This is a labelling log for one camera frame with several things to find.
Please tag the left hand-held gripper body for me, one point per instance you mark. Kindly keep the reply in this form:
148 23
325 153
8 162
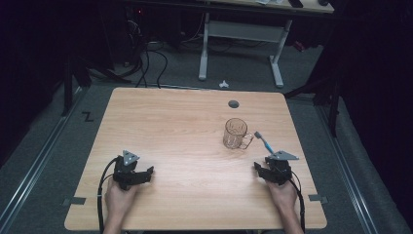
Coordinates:
125 172

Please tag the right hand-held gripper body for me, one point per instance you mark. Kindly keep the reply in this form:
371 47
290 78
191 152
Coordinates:
280 172

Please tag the blue toothbrush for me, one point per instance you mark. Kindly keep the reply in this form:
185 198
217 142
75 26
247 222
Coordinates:
264 143

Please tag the clear glass cup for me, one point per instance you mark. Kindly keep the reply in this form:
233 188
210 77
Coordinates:
234 134

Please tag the person's right hand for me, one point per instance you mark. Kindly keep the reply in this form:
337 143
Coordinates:
283 196

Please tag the person's left hand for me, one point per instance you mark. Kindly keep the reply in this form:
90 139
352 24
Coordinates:
117 201

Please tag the grey tape strip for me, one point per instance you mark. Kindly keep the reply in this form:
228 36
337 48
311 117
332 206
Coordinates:
75 201
318 198

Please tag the black zigzag tape mark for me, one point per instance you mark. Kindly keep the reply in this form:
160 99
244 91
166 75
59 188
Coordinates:
87 116

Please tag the black metal stand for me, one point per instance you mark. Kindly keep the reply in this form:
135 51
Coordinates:
68 87
334 104

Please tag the small white scrap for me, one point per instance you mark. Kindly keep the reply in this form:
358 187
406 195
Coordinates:
223 85

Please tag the small red object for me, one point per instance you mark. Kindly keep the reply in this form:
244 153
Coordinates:
299 46

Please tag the dark computer equipment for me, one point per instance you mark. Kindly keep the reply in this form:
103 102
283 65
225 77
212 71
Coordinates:
134 32

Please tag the black remote control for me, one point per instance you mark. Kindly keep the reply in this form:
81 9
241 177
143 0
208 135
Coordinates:
295 3

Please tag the metal floor rail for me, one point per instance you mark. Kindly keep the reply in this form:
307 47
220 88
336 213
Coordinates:
35 162
350 182

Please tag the desk with white metal frame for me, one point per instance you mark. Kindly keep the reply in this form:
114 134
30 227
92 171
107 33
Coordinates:
243 31

